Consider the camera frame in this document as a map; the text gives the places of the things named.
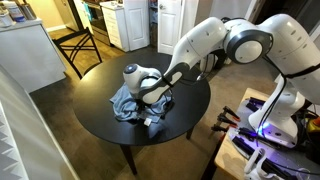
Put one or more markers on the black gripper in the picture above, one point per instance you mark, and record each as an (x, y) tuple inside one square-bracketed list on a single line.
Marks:
[(141, 105)]

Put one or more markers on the blue cloth with white tag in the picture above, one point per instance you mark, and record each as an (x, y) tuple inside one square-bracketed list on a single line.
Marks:
[(125, 106)]

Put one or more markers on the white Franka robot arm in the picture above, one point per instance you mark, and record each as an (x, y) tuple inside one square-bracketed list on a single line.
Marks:
[(293, 43)]

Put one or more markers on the round black wooden table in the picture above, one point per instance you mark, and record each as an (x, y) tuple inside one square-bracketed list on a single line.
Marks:
[(100, 110)]

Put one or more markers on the black clamp with metal bar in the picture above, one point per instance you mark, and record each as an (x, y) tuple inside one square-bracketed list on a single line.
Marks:
[(220, 128)]

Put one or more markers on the tall white cabinet door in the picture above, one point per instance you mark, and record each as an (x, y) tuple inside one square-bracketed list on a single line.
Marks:
[(136, 23)]

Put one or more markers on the white drawer cabinet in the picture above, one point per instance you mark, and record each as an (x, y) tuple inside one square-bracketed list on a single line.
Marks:
[(115, 26)]

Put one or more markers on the black clamp with orange trigger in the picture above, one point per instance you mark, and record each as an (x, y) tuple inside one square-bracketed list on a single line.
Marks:
[(226, 120), (231, 113)]

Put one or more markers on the white panel door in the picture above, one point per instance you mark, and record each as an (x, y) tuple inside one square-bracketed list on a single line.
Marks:
[(170, 23)]

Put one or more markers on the steel kitchen stove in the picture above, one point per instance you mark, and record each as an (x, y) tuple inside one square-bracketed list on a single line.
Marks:
[(98, 23)]

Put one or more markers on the black metal chair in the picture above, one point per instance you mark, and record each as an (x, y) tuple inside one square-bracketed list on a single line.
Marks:
[(77, 34)]

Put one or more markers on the light wooden robot stand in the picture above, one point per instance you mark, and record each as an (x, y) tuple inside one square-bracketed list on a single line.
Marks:
[(230, 160)]

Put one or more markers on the short black aluminium bars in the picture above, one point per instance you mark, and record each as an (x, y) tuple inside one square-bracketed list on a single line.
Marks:
[(255, 103)]

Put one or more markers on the white kitchen counter cabinet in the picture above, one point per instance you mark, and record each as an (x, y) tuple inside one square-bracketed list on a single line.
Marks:
[(30, 53)]

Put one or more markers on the long black aluminium bars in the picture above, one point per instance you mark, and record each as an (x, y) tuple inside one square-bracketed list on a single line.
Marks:
[(256, 156)]

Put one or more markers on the white vertical window blinds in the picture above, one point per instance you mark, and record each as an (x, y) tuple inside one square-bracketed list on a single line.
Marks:
[(10, 153)]

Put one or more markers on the steel utensil holder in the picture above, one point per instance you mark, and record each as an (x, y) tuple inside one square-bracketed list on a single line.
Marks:
[(28, 10)]

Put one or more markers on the white tub with blue label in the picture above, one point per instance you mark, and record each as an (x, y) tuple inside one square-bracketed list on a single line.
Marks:
[(15, 11)]

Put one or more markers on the white mug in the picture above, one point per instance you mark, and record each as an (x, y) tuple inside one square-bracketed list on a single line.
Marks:
[(5, 19)]

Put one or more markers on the round grey mounting plate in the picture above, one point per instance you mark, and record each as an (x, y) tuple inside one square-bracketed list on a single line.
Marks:
[(300, 160)]

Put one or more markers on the yellow emergency stop box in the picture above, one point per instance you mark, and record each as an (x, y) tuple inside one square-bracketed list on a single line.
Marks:
[(314, 125)]

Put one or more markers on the white plastic bracket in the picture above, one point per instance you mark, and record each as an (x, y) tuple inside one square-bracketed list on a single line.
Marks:
[(255, 163)]

